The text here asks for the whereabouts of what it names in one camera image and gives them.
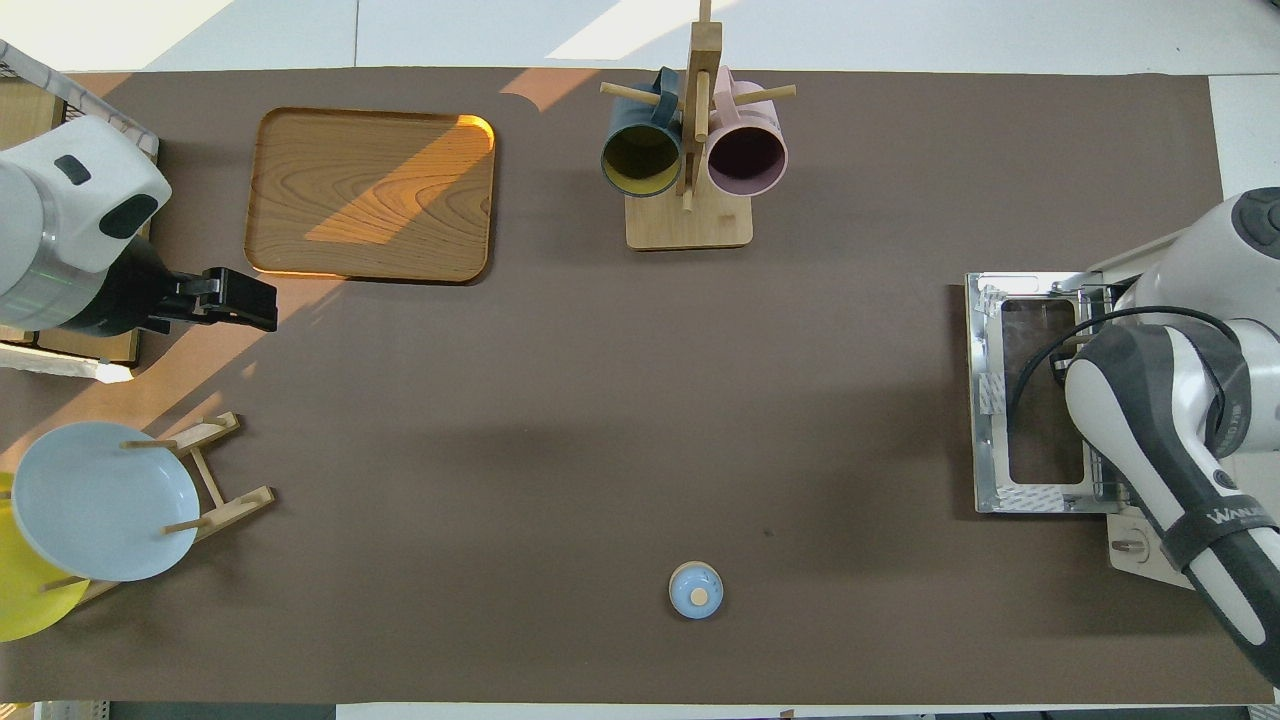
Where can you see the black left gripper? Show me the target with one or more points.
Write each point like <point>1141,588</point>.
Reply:
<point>140,295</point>

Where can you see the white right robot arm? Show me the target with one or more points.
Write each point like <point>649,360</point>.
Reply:
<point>1150,420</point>

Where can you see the square wooden tray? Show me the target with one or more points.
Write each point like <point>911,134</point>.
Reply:
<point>370,200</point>

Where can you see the wooden plate rack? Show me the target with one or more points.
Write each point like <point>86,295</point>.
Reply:
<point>240,505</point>

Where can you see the light blue plate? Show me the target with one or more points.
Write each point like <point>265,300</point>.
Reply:
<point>100,500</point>

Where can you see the brown table mat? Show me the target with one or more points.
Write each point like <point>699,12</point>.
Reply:
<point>500,420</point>

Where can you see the yellow plate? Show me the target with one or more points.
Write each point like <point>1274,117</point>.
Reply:
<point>30,610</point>

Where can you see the dark blue mug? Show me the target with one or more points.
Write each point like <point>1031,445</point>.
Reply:
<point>640,160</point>

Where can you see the wooden mug rack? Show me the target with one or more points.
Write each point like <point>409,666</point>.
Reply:
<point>690,225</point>

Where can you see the pink mug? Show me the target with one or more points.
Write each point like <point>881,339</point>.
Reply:
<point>745,160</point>

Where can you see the small blue call bell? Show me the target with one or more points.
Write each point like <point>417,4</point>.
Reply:
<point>695,590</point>

